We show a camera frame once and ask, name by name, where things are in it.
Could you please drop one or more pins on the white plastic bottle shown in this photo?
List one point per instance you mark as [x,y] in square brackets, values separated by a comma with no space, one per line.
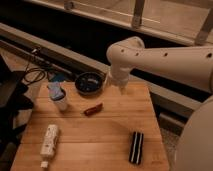
[49,144]

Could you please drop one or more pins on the white cup with blue sponge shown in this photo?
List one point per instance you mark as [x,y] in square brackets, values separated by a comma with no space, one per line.
[58,95]

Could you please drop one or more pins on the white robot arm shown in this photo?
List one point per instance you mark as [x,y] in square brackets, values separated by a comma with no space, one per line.
[192,66]

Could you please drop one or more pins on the black chair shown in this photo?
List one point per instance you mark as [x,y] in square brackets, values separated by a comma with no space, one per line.
[12,100]

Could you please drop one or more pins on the black white striped box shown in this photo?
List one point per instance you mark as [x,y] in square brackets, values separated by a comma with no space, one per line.
[136,149]

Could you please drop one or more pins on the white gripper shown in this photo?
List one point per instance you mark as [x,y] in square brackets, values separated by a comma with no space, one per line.
[119,80]

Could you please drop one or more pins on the brown snack bar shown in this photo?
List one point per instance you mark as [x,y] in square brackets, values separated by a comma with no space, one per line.
[93,110]

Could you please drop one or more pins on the blue object behind table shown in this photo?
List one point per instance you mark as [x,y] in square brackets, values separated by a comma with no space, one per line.
[58,78]

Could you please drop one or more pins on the dark ceramic bowl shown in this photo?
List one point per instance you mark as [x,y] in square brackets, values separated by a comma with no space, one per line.
[88,83]

